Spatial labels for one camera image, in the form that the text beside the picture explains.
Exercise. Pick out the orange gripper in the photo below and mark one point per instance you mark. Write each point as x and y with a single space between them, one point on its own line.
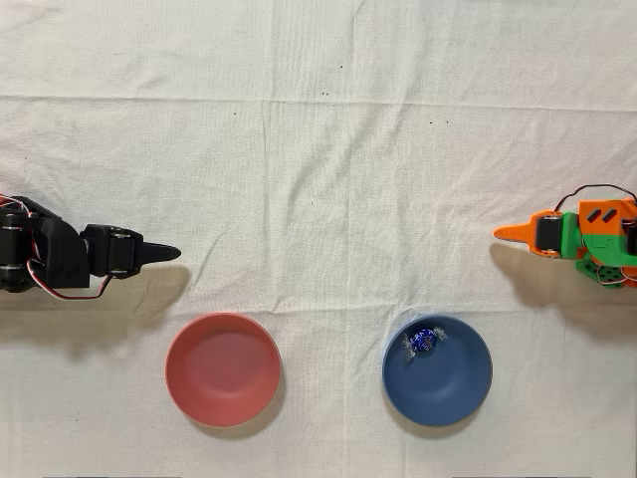
547 234

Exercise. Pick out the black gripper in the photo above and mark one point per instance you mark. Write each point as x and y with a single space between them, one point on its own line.
120 250

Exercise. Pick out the blue candy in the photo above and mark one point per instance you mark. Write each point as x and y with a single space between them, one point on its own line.
424 341

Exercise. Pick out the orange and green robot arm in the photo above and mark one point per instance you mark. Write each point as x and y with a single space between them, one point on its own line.
597 246

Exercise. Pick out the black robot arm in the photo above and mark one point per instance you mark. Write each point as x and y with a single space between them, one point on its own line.
60 254

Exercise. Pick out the red bowl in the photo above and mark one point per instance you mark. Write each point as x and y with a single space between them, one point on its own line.
223 371

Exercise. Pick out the blue bowl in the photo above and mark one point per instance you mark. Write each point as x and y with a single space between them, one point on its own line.
437 383

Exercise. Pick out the white wrinkled tablecloth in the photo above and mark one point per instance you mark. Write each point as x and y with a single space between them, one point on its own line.
318 199

